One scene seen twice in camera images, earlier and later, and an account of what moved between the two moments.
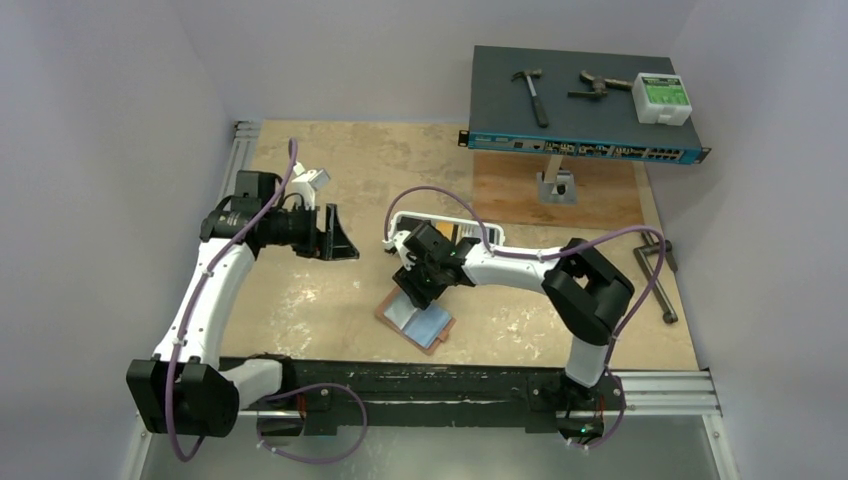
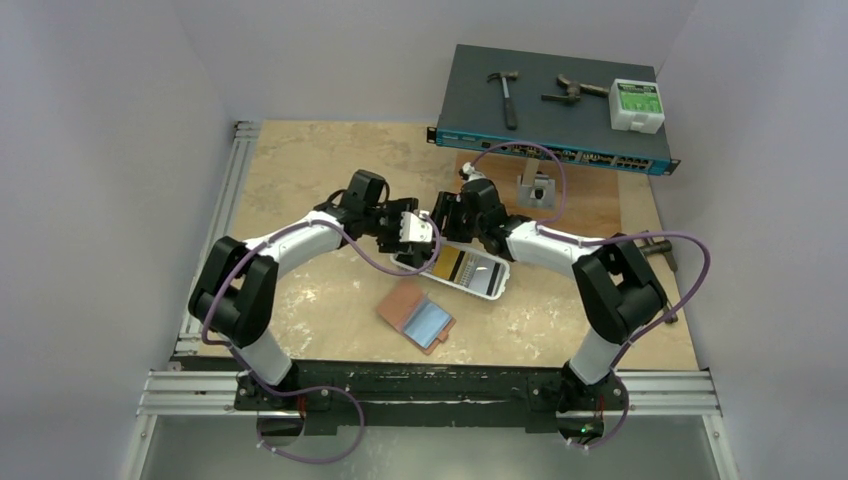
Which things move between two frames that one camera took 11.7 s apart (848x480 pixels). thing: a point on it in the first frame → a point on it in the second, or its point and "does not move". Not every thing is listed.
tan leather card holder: [425, 328] does not move
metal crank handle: [649, 247] does not move
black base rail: [324, 390] does not move
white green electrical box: [660, 99] → [635, 105]
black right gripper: [416, 285] → [448, 216]
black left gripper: [331, 244] → [392, 243]
